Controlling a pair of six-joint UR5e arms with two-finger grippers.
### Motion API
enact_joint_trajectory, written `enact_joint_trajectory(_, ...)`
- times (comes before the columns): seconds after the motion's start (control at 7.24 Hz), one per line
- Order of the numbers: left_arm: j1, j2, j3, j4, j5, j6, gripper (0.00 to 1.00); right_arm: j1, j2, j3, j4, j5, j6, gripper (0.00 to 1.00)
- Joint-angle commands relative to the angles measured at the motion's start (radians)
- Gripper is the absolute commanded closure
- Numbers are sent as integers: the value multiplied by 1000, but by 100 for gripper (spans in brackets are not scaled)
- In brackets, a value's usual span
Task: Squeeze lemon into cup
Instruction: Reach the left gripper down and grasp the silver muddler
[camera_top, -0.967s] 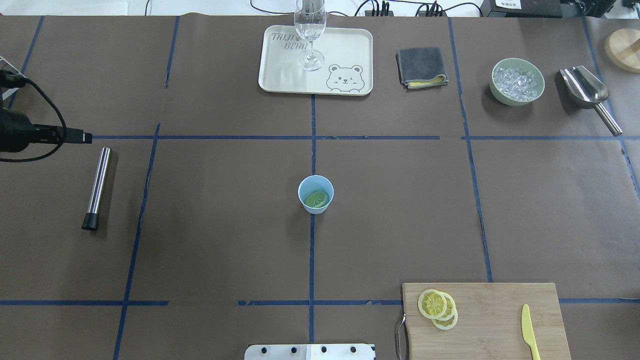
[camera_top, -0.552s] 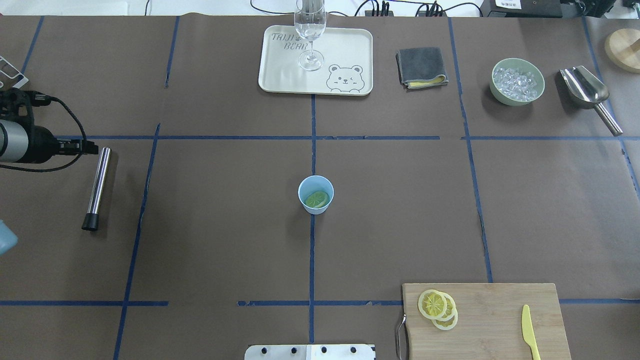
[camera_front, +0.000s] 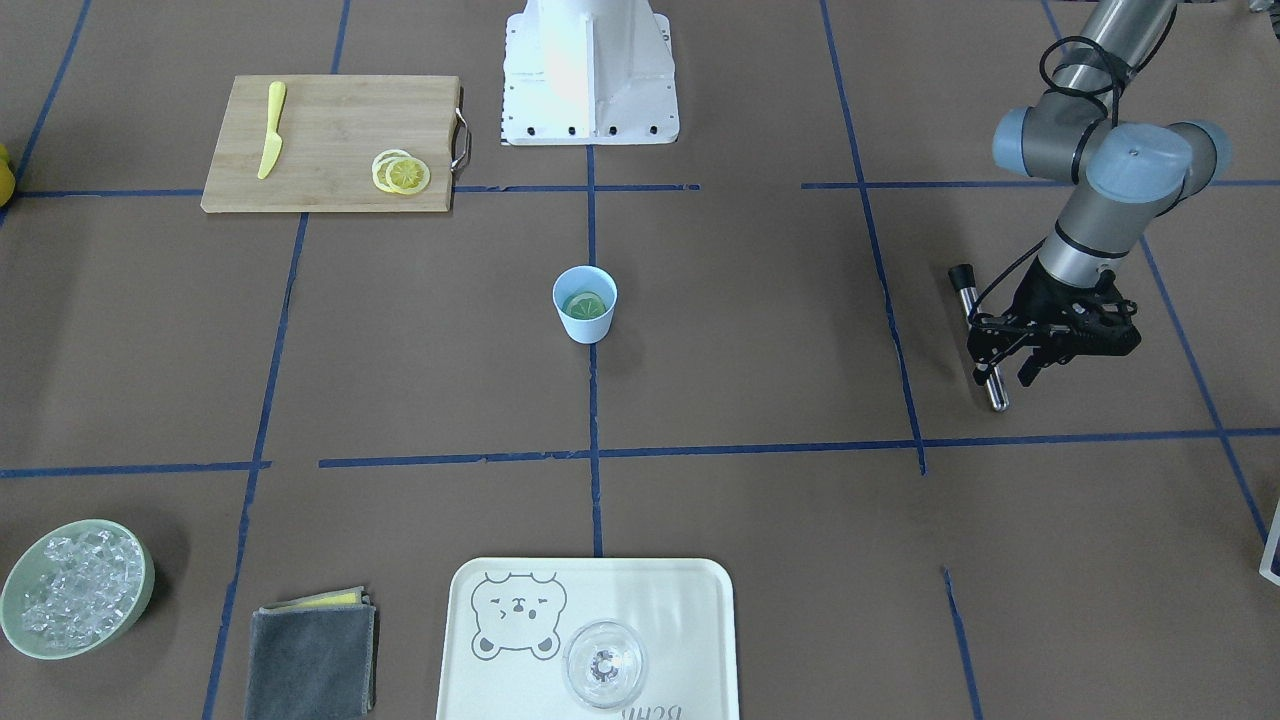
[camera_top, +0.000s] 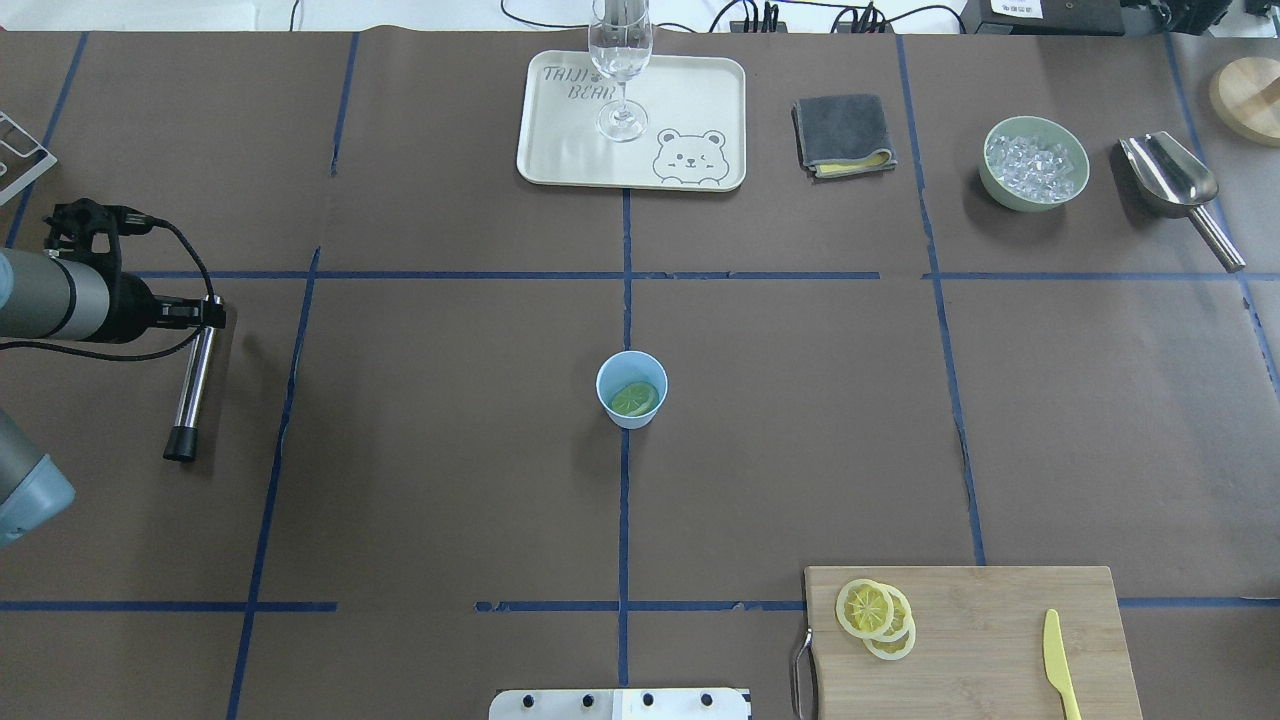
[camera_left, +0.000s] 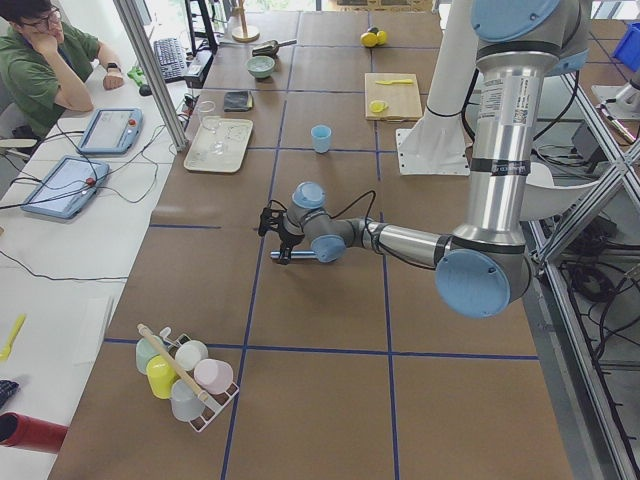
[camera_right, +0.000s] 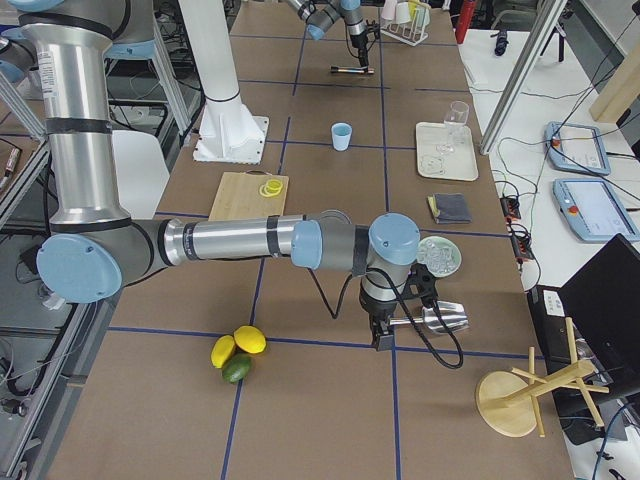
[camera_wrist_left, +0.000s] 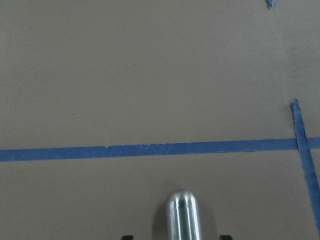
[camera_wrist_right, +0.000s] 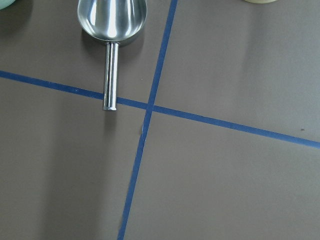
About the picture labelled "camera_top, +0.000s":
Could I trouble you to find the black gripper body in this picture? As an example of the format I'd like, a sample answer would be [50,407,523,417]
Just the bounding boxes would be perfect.
[108,272,193,343]

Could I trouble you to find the steel muddler black tip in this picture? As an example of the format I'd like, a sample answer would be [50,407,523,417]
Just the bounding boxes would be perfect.
[163,327,219,462]

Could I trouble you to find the yellow lemon slice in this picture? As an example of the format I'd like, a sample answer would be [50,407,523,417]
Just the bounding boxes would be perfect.
[607,380,660,418]

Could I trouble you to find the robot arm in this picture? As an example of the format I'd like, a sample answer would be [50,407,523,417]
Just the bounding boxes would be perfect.
[1,249,227,544]

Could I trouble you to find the stacked lemon slices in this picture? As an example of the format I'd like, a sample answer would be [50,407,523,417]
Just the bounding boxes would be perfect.
[835,579,916,661]

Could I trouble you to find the clear wine glass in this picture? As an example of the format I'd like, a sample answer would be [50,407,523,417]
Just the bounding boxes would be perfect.
[588,1,654,143]

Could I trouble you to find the cream bear tray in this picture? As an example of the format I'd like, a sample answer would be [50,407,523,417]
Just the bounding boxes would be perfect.
[516,50,748,192]

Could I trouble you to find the grey folded cloth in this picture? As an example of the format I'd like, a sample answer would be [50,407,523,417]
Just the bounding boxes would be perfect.
[792,94,897,179]

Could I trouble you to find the green bowl of ice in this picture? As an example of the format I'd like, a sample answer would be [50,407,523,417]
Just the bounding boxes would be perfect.
[978,117,1091,213]

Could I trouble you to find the wooden cutting board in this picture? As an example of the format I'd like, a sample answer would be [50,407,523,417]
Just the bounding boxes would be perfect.
[791,566,1142,719]

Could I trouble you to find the yellow plastic knife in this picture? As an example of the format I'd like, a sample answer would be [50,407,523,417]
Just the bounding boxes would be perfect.
[1042,609,1082,720]

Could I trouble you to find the steel ice scoop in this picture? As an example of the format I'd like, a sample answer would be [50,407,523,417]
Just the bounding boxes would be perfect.
[1117,131,1247,273]

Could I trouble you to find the wooden round stand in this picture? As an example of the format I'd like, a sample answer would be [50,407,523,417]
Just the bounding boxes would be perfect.
[1210,56,1279,149]

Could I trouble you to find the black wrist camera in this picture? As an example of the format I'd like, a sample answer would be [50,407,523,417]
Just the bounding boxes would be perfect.
[44,199,159,265]

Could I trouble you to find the white wire cup rack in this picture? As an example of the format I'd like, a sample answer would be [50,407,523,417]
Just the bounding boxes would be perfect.
[0,111,58,205]

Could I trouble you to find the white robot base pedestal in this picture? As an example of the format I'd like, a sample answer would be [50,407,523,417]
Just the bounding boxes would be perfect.
[488,687,753,719]

